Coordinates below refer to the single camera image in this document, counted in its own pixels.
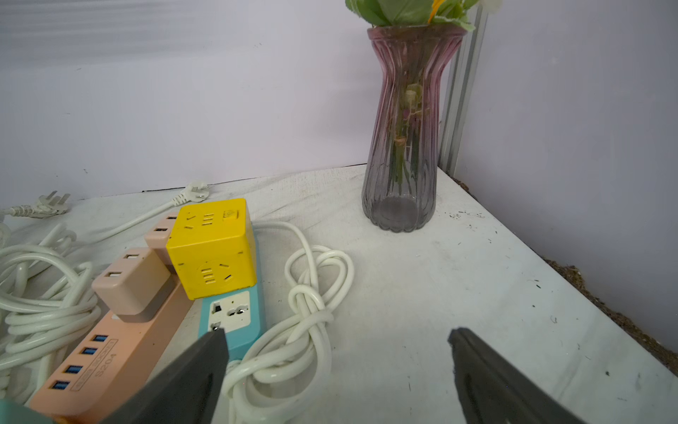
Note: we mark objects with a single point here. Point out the pink power strip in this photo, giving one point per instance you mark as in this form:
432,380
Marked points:
116,358

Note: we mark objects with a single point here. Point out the yellow cube socket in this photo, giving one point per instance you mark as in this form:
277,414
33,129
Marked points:
213,249

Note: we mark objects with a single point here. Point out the teal power strip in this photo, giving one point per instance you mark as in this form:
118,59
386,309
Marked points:
239,313

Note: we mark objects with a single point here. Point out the beige plug adapter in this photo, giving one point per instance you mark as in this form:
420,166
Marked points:
135,286

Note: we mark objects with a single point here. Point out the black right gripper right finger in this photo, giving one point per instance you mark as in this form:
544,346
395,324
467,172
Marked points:
491,390

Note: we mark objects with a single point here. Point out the purple ribbed glass vase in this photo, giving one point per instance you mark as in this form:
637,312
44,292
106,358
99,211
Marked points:
400,181

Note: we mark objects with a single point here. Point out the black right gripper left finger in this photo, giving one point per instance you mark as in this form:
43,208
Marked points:
187,391

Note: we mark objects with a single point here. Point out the yellow artificial flower bouquet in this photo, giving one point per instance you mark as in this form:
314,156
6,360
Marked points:
409,13

